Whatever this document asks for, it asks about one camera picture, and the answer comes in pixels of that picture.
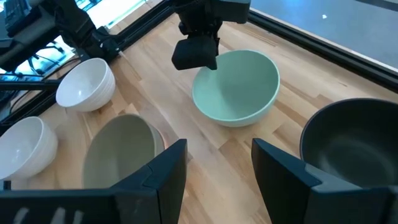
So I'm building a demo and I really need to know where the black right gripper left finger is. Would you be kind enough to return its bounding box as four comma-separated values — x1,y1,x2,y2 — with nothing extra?
0,138,188,224

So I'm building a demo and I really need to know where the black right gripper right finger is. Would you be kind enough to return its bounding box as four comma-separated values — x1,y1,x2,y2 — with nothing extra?
251,138,398,224

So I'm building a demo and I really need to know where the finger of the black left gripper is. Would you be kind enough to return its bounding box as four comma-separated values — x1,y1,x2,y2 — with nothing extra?
171,34,219,71

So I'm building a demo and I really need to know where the mint green bowl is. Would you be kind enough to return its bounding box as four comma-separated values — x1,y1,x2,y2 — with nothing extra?
192,49,280,128

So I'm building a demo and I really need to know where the olive grey bowl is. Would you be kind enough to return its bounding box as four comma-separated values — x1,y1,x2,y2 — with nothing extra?
82,113,165,189

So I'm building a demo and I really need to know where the black bowl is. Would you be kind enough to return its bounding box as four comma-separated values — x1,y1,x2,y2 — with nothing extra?
299,98,398,189

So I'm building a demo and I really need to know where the white ribbed bowl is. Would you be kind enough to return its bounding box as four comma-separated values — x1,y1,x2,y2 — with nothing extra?
0,116,59,181
55,57,116,113

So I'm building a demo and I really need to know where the black keyboard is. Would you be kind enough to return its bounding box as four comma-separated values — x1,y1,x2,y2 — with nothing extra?
0,0,42,37

